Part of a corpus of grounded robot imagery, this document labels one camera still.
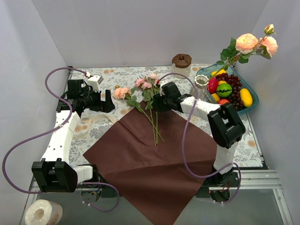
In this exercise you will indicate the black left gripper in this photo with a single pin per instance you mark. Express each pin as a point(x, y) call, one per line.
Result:
point(103, 101)

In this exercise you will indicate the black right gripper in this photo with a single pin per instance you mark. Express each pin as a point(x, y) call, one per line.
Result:
point(157, 102)

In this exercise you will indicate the peach double rose stem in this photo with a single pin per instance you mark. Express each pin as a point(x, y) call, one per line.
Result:
point(127, 94)

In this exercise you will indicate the cream ribbon gold lettering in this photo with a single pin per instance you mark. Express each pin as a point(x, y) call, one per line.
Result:
point(83, 128)

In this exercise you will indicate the pink artificial flower bunch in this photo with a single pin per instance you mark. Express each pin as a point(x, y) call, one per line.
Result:
point(145, 86)

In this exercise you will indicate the red paper bouquet wrap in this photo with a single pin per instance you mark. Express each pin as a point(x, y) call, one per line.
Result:
point(153, 178)

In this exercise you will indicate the peach rose stem with bud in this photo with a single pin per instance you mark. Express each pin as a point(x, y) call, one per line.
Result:
point(246, 45)

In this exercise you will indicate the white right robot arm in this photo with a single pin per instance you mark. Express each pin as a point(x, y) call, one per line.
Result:
point(226, 126)

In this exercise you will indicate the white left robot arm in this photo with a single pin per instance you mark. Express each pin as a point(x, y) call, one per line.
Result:
point(53, 172)

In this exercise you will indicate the white ribbed ceramic vase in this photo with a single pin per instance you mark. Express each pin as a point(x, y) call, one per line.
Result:
point(201, 84)

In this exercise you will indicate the floral patterned table mat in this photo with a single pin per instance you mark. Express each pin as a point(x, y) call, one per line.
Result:
point(247, 153)

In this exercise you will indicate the brown and white jar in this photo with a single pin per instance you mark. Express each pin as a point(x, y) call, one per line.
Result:
point(181, 64)

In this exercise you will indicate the small yellow lemon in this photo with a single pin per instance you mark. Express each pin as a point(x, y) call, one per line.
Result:
point(215, 97)

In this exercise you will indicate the red dragon fruit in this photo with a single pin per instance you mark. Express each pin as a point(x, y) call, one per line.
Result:
point(212, 85)

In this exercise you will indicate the red apple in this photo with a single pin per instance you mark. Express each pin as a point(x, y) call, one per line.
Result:
point(223, 101)

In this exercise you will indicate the green toy watermelon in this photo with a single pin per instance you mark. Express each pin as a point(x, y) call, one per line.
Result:
point(224, 90)

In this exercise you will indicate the yellow fruit back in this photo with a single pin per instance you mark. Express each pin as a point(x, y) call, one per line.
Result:
point(215, 73)

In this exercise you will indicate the dark purple grape bunch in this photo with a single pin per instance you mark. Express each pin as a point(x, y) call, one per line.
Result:
point(236, 85)

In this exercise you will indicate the yellow mango right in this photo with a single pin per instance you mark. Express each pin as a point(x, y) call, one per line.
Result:
point(246, 97)

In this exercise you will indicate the white toilet paper roll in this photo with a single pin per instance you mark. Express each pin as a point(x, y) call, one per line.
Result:
point(43, 212)

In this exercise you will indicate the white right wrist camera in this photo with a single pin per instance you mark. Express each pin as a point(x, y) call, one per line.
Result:
point(159, 84)

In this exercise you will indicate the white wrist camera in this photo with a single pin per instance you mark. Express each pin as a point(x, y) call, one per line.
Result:
point(159, 84)
point(95, 81)

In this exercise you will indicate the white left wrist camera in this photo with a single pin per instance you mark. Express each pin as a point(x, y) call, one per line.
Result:
point(95, 81)

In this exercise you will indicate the aluminium frame rail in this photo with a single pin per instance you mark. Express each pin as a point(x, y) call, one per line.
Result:
point(260, 201)

